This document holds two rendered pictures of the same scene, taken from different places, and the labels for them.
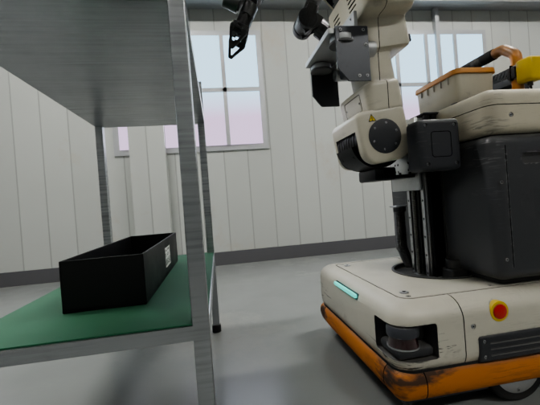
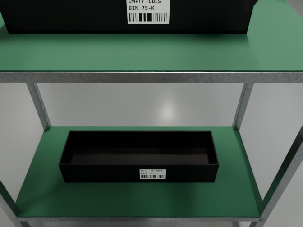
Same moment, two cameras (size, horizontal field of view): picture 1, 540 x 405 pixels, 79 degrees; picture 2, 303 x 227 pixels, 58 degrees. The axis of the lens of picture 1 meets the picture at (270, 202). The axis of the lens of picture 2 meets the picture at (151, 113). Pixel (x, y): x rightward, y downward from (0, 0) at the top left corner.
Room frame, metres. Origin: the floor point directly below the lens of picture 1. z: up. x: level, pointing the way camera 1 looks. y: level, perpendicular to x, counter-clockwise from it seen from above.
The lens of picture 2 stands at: (1.14, -0.25, 1.25)
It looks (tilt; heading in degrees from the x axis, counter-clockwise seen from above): 42 degrees down; 99
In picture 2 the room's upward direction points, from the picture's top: straight up
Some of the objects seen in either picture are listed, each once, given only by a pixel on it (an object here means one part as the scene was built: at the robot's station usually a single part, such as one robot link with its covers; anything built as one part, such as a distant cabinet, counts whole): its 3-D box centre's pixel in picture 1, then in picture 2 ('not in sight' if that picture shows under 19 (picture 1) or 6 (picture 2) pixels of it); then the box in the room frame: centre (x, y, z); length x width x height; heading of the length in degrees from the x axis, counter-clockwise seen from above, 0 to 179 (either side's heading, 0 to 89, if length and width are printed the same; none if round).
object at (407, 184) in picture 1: (391, 153); not in sight; (1.05, -0.40, 0.68); 0.28 x 0.27 x 0.25; 9
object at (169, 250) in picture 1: (136, 261); (140, 156); (0.99, 0.42, 0.41); 0.57 x 0.17 x 0.11; 9
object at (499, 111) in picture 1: (452, 177); not in sight; (1.15, -0.64, 0.59); 0.55 x 0.34 x 0.83; 9
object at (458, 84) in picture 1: (452, 96); not in sight; (1.15, -0.66, 0.87); 0.23 x 0.15 x 0.11; 9
